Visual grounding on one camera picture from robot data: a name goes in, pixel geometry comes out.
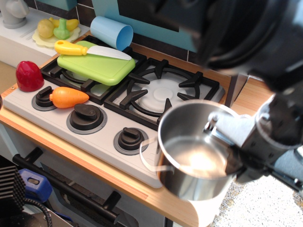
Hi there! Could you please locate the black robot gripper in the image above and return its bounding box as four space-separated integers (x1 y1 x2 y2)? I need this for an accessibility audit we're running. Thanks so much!
205 96 303 192

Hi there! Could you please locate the stainless steel pot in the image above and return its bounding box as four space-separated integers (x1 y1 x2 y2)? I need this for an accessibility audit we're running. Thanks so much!
139 100 243 201

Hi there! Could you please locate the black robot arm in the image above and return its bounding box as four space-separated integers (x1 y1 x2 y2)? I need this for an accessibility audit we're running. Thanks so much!
149 0 303 192

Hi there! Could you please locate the black right stove knob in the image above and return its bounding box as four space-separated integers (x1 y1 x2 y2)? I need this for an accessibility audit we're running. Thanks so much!
113 127 148 156

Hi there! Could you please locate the black stove knob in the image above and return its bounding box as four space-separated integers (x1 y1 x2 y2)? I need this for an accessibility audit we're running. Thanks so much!
32 86 56 112
66 104 107 135
113 127 148 156

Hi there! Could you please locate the grey toy stove top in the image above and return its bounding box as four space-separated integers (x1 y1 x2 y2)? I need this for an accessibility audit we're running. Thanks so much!
4 47 225 188

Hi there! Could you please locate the black middle stove knob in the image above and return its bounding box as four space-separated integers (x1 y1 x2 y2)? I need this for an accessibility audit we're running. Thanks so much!
66 104 107 135

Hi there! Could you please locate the black left stove knob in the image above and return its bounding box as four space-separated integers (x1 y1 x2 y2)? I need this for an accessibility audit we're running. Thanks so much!
32 86 56 112

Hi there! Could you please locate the black right burner grate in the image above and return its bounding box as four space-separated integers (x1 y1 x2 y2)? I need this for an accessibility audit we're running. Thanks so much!
104 58 225 130

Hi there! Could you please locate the black burner grate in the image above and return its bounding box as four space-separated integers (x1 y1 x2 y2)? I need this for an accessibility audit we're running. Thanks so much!
41 47 147 104
104 58 225 130

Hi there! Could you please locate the teal toy microwave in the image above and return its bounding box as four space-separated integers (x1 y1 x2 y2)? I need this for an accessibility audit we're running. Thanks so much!
92 0 196 52

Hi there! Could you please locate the green plastic cutting board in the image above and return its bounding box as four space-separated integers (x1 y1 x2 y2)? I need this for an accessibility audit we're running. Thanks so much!
57 54 135 86

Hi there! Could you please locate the light blue plastic cup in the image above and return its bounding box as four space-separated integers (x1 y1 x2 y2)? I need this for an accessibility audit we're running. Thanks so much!
90 16 134 51

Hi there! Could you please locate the orange toy carrot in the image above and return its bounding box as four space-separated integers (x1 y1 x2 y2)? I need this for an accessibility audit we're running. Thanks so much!
49 87 89 108

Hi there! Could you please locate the black left burner grate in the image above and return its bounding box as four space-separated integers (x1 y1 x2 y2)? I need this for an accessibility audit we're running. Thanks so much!
41 47 147 104

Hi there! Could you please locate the yellow toy banana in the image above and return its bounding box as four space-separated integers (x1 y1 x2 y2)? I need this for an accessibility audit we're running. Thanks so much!
49 17 79 31

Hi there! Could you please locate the green toy broccoli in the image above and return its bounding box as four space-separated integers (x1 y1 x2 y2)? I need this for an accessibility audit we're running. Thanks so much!
53 18 71 40

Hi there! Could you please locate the blue clamp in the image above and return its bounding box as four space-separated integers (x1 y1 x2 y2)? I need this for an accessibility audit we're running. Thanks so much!
19 168 53 203

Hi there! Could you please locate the pale yellow toy plate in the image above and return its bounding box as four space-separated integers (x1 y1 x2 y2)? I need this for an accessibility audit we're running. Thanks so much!
32 27 81 49

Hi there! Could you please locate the red toy pepper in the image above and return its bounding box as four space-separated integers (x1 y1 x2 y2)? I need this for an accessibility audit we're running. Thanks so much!
16 61 45 92

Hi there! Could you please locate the yellow toy potato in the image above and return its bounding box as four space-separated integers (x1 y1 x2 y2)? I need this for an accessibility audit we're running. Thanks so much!
37 19 54 38

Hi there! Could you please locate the white toy sink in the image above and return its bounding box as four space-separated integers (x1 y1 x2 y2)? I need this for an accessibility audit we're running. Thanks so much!
0 9 57 67

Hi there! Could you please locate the grey toy faucet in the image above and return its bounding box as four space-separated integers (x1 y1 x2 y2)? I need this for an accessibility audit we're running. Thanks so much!
0 0 29 29

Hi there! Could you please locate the dark brown shelf post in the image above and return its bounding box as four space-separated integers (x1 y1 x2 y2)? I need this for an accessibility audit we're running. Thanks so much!
225 73 249 107

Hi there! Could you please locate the yellow handled toy knife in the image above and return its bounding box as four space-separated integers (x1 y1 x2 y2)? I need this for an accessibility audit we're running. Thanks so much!
54 40 132 61

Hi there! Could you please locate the black braided cable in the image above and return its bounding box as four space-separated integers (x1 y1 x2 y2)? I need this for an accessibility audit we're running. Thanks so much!
23 198 54 227

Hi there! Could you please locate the black oven door handle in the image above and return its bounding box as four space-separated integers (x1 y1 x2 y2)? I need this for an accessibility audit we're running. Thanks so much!
12 148 121 225

